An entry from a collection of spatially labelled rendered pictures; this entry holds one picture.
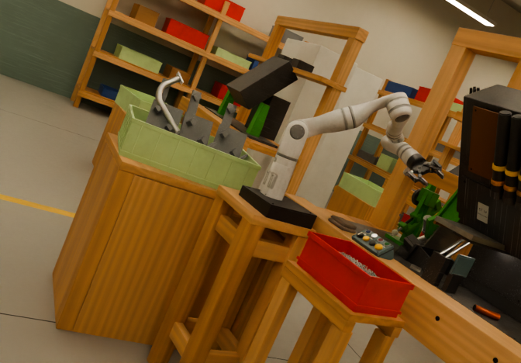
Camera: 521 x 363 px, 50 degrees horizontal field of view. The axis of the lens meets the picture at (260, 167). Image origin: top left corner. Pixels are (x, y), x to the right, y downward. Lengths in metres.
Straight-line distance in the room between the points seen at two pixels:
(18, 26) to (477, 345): 7.64
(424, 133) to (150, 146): 1.33
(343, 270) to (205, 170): 0.97
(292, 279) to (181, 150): 0.87
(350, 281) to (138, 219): 1.07
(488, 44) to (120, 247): 1.90
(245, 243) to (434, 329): 0.74
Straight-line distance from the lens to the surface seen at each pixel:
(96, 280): 2.55
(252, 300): 2.60
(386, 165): 8.83
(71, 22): 8.62
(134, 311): 2.65
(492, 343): 1.81
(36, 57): 8.64
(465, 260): 2.09
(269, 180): 2.26
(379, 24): 10.41
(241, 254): 2.15
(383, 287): 1.75
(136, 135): 2.43
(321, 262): 1.83
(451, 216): 2.22
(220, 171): 2.51
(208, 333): 2.28
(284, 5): 9.47
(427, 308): 1.93
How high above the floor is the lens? 1.30
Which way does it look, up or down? 8 degrees down
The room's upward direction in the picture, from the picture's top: 24 degrees clockwise
